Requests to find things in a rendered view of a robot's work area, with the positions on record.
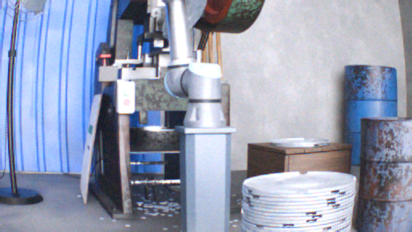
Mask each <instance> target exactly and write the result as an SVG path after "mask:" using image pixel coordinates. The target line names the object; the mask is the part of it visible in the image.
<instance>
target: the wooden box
mask: <svg viewBox="0 0 412 232"><path fill-rule="evenodd" d="M247 147H251V148H247V170H248V171H249V172H247V174H246V179H248V178H250V177H254V176H264V175H272V174H273V173H289V172H298V173H299V174H301V173H302V174H308V172H338V173H345V174H350V173H351V161H352V149H351V148H352V145H350V144H345V143H332V142H329V144H328V145H324V146H316V147H278V146H274V145H271V142H264V143H247Z"/></svg>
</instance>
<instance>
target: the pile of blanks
mask: <svg viewBox="0 0 412 232"><path fill-rule="evenodd" d="M355 185H356V183H355V184H354V185H351V186H349V187H347V188H342V189H340V190H334V191H331V192H322V193H313V194H307V193H305V194H302V193H300V194H295V195H292V194H285V195H283V194H277V193H275V194H271V193H259V192H255V191H253V190H248V189H247V188H245V187H244V186H243V185H242V193H243V197H244V198H243V201H242V210H241V212H242V220H241V232H350V227H351V224H352V209H353V206H354V197H355V196H356V188H355Z"/></svg>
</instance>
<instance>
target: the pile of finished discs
mask: <svg viewBox="0 0 412 232"><path fill-rule="evenodd" d="M328 144H329V139H303V138H301V139H275V140H273V142H272V140H271V145H274V146H278V147H316V146H324V145H328Z"/></svg>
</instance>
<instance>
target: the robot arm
mask: <svg viewBox="0 0 412 232"><path fill-rule="evenodd" d="M186 1H187V0H161V2H163V3H164V4H165V9H166V14H167V16H166V20H167V30H168V33H167V36H168V41H169V48H170V53H171V56H170V59H171V60H170V62H169V64H168V65H167V70H168V72H167V75H166V76H165V78H164V85H165V87H166V89H167V92H168V93H169V94H170V95H172V96H174V97H179V98H186V97H188V108H187V113H186V115H185V118H184V120H183V126H185V128H225V126H226V120H225V115H224V112H223V110H222V107H221V78H222V74H221V71H220V65H218V64H211V63H201V62H197V61H196V60H195V59H194V58H193V55H192V43H191V38H190V31H189V26H188V20H187V17H188V14H187V4H186Z"/></svg>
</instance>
